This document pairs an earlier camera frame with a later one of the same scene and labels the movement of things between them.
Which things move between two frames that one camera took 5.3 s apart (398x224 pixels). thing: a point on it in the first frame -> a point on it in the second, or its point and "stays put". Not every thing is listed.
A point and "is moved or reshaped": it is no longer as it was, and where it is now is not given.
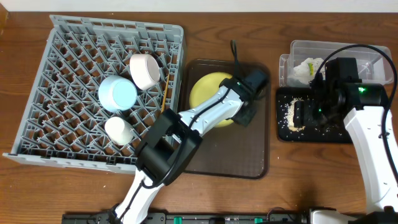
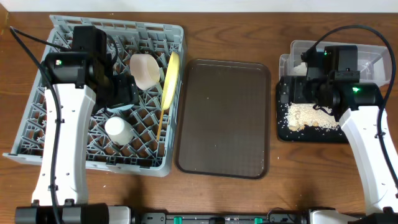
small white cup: [119, 130] stays put
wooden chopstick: [166, 93] is moved or reshaped
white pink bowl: [145, 70] stays put
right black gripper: [303, 113] -> [298, 84]
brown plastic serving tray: [234, 150] stays put
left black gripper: [245, 112] -> [125, 94]
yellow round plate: [204, 84] -> [171, 81]
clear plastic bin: [306, 58] stays put
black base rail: [194, 218] stays put
